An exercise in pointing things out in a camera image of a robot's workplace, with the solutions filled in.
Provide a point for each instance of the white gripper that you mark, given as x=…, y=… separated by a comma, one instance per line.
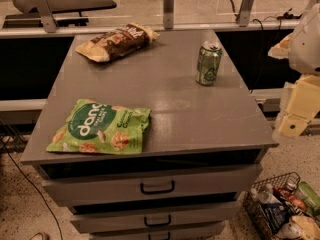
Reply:
x=306, y=47

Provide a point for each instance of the green soda can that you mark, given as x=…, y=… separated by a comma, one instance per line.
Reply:
x=209, y=58

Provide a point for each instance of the clear plastic water bottle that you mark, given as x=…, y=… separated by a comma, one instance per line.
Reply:
x=264, y=195

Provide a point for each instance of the green bottle in basket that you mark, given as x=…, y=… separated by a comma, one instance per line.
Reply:
x=310, y=198

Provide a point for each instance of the blue snack bag in basket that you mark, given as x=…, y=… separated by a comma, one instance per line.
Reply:
x=276, y=214

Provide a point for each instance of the grey drawer cabinet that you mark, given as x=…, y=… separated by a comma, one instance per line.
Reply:
x=202, y=147

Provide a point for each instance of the brown and white snack bag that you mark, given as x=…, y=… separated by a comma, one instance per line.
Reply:
x=117, y=43

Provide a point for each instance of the bottom grey drawer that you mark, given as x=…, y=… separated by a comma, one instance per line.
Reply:
x=177, y=232

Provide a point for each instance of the grey drawer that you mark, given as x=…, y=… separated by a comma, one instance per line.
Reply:
x=152, y=185
x=177, y=232
x=155, y=218

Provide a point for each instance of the green snack chip bag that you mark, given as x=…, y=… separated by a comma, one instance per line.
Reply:
x=100, y=127

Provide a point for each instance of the top grey drawer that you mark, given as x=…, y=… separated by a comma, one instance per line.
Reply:
x=152, y=185

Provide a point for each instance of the middle grey drawer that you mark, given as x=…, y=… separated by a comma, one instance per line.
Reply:
x=155, y=218

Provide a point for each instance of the metal bracket right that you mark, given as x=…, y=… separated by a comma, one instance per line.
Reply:
x=243, y=16

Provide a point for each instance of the metal bracket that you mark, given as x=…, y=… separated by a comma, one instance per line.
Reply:
x=243, y=16
x=48, y=22
x=168, y=12

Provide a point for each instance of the wire mesh basket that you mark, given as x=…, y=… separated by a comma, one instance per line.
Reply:
x=301, y=225

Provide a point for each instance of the metal bracket middle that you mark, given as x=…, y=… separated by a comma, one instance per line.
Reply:
x=168, y=12

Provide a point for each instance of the metal guard rail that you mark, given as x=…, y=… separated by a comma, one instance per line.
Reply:
x=13, y=33

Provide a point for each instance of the metal bracket left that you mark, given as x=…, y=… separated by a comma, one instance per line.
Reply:
x=48, y=22

